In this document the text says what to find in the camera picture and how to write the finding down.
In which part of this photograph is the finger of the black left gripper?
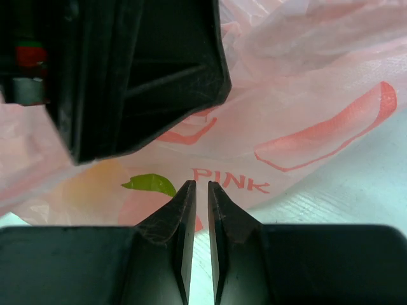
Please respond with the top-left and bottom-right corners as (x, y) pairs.
(44, 0), (231, 164)

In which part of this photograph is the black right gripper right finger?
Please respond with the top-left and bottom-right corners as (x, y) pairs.
(208, 182), (406, 304)

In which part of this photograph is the pink plastic bag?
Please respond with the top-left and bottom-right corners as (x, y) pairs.
(1, 1), (406, 228)

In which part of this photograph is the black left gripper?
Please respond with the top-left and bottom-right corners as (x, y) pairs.
(1, 1), (79, 106)

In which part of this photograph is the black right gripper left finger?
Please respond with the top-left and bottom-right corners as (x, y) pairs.
(1, 180), (197, 304)

